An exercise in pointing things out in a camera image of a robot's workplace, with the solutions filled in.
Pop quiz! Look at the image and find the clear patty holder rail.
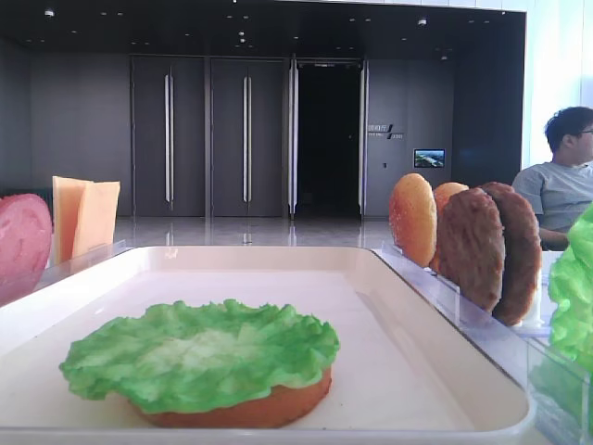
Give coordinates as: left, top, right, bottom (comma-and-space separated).
458, 277, 593, 445

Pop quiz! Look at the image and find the front brown meat patty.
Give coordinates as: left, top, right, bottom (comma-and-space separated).
437, 187, 506, 312

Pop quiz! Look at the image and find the beige plastic tray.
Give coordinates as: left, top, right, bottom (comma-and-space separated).
1, 246, 538, 444

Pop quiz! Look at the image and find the front orange cheese slice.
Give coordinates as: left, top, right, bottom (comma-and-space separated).
72, 182, 120, 258

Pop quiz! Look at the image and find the white patty pusher block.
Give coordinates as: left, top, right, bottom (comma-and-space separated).
518, 279, 549, 329

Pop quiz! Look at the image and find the dark double door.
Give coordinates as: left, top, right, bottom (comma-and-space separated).
211, 59, 284, 217
131, 57, 205, 217

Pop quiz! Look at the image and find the clear cheese holder rail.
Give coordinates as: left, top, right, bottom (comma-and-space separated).
0, 238, 135, 310

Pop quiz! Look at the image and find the small wall screen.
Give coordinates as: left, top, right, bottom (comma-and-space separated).
413, 149, 446, 168

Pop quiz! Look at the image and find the dark double door left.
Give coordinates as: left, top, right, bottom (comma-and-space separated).
131, 57, 205, 217

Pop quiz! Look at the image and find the rear bun slice in holder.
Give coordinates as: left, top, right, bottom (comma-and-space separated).
429, 182, 469, 274

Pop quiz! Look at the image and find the green lettuce leaf in holder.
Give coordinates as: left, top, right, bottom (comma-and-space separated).
548, 209, 592, 371

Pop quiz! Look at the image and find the front bun slice in holder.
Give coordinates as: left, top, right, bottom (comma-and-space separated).
389, 173, 437, 268

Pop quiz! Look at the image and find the brown meat patty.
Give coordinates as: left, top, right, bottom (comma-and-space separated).
437, 187, 506, 312
482, 182, 542, 326

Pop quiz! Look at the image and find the bun slice in holder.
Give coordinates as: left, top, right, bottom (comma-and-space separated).
389, 173, 437, 268
429, 182, 469, 274

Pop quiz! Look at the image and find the bottom bun on tray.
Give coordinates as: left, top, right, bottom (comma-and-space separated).
129, 367, 332, 429

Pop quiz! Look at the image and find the rear orange cheese slice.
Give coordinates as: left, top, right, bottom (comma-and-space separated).
52, 176, 92, 264

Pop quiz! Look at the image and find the orange cheese slice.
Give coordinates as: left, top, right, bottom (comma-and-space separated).
52, 176, 92, 264
72, 182, 120, 258

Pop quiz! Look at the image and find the red tomato slice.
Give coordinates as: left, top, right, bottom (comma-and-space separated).
1, 194, 52, 306

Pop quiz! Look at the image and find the rear brown meat patty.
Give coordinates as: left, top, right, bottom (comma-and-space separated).
482, 182, 542, 326

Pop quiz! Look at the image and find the seated man grey shirt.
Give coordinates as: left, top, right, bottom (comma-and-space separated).
512, 107, 592, 251

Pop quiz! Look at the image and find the green lettuce on bun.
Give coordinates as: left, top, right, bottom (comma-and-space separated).
59, 299, 340, 414

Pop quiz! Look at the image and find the dark double door middle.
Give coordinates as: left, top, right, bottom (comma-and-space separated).
211, 59, 284, 217

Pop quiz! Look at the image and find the clear bun holder rail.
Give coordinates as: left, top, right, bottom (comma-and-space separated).
372, 242, 461, 327

